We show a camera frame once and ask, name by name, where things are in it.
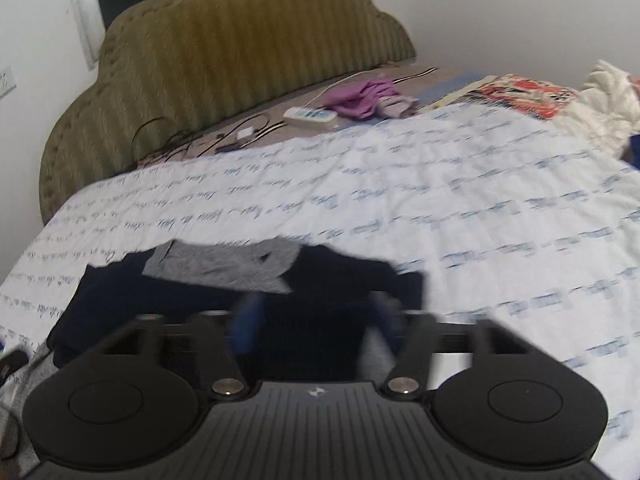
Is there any white crumpled cloth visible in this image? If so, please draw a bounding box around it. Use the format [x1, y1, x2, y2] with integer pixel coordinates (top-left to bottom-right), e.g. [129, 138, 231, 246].
[564, 59, 640, 162]

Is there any white door frame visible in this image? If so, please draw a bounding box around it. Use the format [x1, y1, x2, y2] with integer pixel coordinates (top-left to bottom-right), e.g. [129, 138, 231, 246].
[66, 0, 107, 72]

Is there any pinkish grey cloth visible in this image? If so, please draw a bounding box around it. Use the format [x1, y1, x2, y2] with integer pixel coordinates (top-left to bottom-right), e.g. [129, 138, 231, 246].
[377, 87, 421, 120]

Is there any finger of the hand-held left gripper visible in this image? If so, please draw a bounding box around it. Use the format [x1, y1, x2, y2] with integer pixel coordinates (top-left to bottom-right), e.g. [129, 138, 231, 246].
[0, 350, 29, 386]

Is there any black cable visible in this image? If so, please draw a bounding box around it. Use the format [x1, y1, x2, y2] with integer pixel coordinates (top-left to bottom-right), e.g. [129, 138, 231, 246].
[130, 112, 273, 162]

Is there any white printed blanket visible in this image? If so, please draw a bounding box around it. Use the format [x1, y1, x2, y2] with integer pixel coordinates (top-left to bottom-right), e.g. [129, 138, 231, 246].
[0, 101, 640, 461]

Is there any purple cloth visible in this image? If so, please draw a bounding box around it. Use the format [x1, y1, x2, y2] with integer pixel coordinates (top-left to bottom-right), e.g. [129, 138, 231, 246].
[323, 77, 401, 122]

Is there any navy garment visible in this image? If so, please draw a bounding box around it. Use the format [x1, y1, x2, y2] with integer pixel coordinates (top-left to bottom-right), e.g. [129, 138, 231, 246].
[47, 244, 427, 382]

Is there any brown striped bed sheet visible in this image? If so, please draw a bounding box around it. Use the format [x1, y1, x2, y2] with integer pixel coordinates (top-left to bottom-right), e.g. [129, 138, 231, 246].
[134, 62, 496, 171]

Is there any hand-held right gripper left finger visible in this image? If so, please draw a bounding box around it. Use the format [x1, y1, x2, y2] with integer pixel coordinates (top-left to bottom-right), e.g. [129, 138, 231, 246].
[92, 292, 263, 402]

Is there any red patterned cloth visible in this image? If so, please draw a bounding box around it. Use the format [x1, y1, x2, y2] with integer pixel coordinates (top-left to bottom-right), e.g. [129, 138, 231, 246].
[472, 74, 582, 122]

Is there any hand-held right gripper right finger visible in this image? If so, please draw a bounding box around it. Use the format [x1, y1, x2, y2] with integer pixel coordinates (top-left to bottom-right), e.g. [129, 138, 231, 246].
[367, 294, 534, 402]

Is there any olive striped cushion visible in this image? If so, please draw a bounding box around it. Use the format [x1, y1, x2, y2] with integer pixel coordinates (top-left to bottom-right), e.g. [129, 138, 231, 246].
[39, 0, 418, 226]

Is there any small grey knit garment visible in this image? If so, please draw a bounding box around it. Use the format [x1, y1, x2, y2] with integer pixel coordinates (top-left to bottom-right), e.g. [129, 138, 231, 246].
[142, 238, 302, 295]

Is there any white power strip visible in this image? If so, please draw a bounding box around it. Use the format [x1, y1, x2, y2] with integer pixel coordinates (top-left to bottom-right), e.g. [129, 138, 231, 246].
[283, 106, 340, 126]

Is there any grey fleece garment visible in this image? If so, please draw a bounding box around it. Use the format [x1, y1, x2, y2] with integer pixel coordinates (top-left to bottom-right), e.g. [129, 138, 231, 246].
[0, 340, 57, 480]

